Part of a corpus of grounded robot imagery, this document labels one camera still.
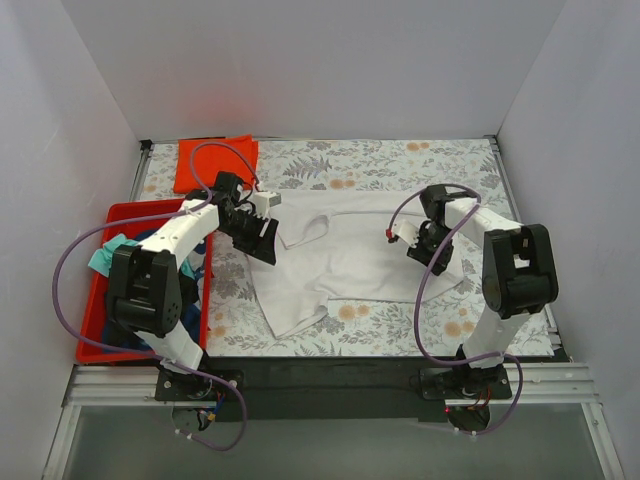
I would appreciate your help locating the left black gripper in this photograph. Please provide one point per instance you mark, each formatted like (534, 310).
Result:
(258, 238)

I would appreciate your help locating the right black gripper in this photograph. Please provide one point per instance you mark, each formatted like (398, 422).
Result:
(428, 255)

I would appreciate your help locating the white t shirt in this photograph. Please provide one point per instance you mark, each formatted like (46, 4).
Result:
(331, 245)

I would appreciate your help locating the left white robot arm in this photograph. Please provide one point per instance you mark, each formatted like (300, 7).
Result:
(144, 294)

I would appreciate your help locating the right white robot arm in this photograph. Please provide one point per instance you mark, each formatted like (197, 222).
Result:
(518, 277)

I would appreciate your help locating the black garment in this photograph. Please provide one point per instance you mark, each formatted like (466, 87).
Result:
(189, 290)

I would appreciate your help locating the floral table mat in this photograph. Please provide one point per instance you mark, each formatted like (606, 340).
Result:
(237, 326)

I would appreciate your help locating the folded orange t shirt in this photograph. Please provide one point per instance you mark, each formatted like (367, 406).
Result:
(211, 160)

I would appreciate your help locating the teal garment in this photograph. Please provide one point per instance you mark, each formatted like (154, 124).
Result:
(102, 258)

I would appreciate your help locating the dark blue garment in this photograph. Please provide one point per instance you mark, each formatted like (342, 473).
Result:
(194, 267)

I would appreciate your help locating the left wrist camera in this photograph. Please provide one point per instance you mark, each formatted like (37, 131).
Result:
(264, 201)

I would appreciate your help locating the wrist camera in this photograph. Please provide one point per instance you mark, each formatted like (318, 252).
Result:
(403, 231)
(264, 201)

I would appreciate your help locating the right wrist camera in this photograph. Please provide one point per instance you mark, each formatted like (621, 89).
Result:
(403, 231)

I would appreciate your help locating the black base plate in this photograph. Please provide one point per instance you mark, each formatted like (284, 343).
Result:
(319, 388)

